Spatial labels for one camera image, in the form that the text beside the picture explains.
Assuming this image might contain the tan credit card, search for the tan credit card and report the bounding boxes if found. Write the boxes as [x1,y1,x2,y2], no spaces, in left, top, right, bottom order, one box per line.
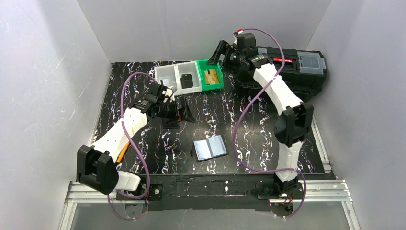
[204,69,219,85]

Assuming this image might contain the black card holder wallet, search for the black card holder wallet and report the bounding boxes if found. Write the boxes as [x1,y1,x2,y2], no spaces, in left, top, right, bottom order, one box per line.
[190,135,229,162]

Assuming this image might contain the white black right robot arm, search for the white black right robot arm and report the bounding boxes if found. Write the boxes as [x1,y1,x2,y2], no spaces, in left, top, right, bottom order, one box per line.
[207,30,314,196]

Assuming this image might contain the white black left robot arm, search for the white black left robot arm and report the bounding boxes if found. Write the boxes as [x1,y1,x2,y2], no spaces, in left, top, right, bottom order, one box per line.
[76,83,195,195]

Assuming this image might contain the silver card in bin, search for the silver card in bin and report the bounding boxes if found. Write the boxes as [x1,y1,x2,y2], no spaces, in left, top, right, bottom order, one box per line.
[160,79,171,87]

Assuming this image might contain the black card in bin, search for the black card in bin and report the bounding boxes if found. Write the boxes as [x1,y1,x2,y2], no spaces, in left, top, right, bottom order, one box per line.
[180,74,194,89]

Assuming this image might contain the green plastic bin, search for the green plastic bin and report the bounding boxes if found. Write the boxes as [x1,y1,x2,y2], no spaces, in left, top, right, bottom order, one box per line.
[196,59,224,92]

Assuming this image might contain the white left plastic bin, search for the white left plastic bin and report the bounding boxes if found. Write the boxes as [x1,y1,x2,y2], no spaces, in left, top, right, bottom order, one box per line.
[154,64,182,96]

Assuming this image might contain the white plastic bin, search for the white plastic bin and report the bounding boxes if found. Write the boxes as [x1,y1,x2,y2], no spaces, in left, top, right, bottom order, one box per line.
[175,61,202,95]
[154,64,182,96]

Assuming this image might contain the white middle plastic bin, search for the white middle plastic bin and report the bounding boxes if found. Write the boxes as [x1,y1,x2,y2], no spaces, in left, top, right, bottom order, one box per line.
[175,61,202,95]

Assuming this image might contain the black plastic toolbox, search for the black plastic toolbox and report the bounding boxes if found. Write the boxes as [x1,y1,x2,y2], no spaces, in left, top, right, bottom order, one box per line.
[233,48,327,102]

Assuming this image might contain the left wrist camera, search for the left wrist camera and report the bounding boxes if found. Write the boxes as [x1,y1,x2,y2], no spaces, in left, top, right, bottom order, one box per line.
[147,83,177,103]

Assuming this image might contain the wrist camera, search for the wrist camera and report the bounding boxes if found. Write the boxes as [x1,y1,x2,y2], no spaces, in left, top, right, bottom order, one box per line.
[147,83,177,103]
[234,29,256,51]

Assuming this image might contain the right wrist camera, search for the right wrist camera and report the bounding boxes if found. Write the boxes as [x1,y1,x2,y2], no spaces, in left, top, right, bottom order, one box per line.
[234,29,256,51]

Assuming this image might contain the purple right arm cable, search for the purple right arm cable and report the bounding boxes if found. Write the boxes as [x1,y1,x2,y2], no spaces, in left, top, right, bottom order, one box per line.
[232,28,307,219]

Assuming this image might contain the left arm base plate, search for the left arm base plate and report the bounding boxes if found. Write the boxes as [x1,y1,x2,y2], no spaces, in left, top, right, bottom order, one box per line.
[115,184,163,201]

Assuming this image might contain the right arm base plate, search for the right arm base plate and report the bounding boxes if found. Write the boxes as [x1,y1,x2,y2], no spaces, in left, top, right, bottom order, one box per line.
[251,182,304,201]

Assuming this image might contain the aluminium frame rail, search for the aluminium frame rail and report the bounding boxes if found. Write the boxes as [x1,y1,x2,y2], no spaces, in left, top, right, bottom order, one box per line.
[59,177,360,230]

